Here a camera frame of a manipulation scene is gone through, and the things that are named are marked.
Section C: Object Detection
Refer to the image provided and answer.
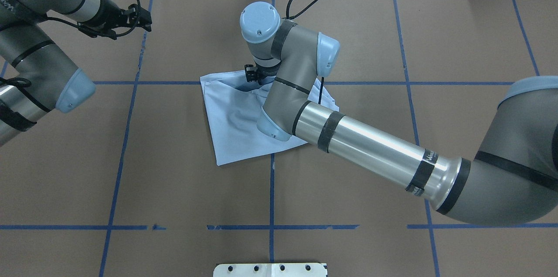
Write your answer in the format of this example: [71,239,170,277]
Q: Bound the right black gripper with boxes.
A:
[244,64,279,85]

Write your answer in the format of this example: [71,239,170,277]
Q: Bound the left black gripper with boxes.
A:
[66,0,152,40]

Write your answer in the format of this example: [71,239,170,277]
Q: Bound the light blue t-shirt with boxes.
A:
[200,72,340,167]

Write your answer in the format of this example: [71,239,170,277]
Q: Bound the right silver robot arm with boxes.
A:
[239,1,557,226]

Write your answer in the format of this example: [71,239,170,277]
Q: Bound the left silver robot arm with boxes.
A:
[0,0,152,145]

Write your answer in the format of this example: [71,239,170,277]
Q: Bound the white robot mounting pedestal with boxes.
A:
[213,263,328,277]

